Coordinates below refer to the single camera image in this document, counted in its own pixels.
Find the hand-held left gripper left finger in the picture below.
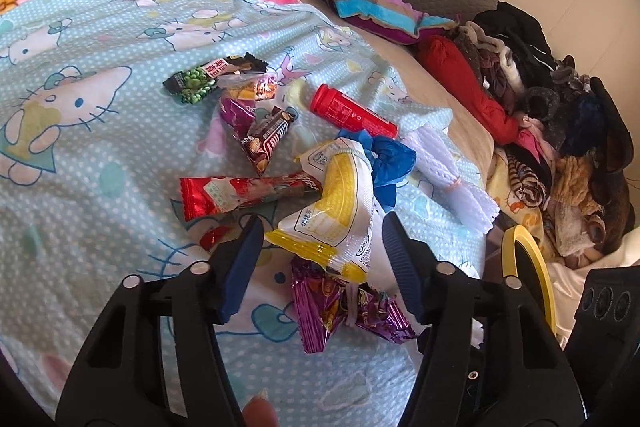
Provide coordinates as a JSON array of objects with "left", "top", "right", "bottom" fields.
[{"left": 55, "top": 214, "right": 266, "bottom": 427}]

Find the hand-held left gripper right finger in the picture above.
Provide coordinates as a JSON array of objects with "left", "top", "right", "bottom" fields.
[{"left": 381, "top": 212, "right": 601, "bottom": 427}]

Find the yellow white snack bag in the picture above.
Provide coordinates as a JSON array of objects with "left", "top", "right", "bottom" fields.
[{"left": 265, "top": 138, "right": 387, "bottom": 284}]

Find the blue rubber glove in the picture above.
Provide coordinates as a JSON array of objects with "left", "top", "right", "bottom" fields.
[{"left": 339, "top": 129, "right": 418, "bottom": 208}]

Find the brown chocolate bar wrapper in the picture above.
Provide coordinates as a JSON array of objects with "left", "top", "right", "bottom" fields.
[{"left": 239, "top": 106, "right": 301, "bottom": 178}]

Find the person's left hand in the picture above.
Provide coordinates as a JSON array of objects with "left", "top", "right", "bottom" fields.
[{"left": 242, "top": 396, "right": 281, "bottom": 427}]

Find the small red candy wrapper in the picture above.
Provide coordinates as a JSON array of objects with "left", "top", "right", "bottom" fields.
[{"left": 199, "top": 226, "right": 232, "bottom": 251}]

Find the white cloth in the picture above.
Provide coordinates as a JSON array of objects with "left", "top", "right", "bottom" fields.
[{"left": 544, "top": 249, "right": 640, "bottom": 350}]

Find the long red snack wrapper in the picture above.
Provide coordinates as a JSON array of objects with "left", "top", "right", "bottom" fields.
[{"left": 179, "top": 173, "right": 323, "bottom": 223}]

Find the purple foil snack wrapper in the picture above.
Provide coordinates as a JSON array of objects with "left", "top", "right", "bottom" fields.
[{"left": 291, "top": 256, "right": 418, "bottom": 355}]

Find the white foam fruit net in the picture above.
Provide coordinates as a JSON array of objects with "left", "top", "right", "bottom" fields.
[{"left": 400, "top": 126, "right": 501, "bottom": 236}]

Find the yellow cartoon cloth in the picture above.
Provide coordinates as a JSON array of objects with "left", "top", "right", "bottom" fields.
[{"left": 486, "top": 151, "right": 555, "bottom": 254}]

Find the purple candy wrapper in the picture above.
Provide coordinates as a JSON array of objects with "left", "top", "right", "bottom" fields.
[{"left": 215, "top": 93, "right": 263, "bottom": 148}]

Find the red plastic tube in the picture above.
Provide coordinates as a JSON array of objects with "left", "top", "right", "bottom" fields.
[{"left": 308, "top": 84, "right": 399, "bottom": 140}]

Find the orange clear candy wrapper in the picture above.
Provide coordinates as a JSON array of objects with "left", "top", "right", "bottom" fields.
[{"left": 220, "top": 73, "right": 279, "bottom": 102}]

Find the light blue cat blanket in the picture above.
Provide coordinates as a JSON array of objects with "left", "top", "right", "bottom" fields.
[{"left": 0, "top": 0, "right": 501, "bottom": 427}]

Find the tan bed sheet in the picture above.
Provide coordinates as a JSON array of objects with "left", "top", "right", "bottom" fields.
[{"left": 295, "top": 0, "right": 501, "bottom": 188}]

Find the black green pea packet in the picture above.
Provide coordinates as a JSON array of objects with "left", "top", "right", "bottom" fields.
[{"left": 162, "top": 52, "right": 269, "bottom": 106}]

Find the red garment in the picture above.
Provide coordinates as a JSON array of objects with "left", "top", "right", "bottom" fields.
[{"left": 415, "top": 35, "right": 521, "bottom": 146}]

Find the pile of dark clothes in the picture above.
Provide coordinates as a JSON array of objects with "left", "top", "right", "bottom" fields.
[{"left": 450, "top": 0, "right": 640, "bottom": 258}]

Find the striped purple pillow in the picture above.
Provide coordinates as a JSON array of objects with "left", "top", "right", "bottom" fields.
[{"left": 315, "top": 0, "right": 461, "bottom": 46}]

